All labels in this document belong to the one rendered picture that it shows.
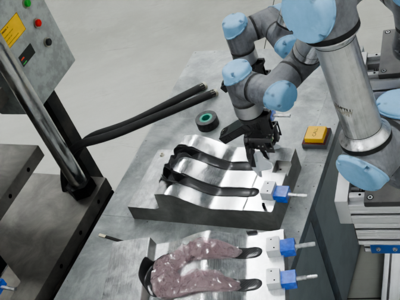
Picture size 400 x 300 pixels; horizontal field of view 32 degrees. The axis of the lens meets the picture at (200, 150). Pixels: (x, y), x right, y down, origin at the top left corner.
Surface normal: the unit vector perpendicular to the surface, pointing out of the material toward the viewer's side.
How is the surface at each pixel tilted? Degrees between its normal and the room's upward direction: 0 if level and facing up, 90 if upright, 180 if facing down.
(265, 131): 90
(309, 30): 82
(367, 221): 90
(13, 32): 90
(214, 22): 0
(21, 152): 0
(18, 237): 0
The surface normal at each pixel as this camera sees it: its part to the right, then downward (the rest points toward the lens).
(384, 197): -0.30, -0.71
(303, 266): 0.89, 0.04
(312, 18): -0.69, 0.54
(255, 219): -0.34, 0.70
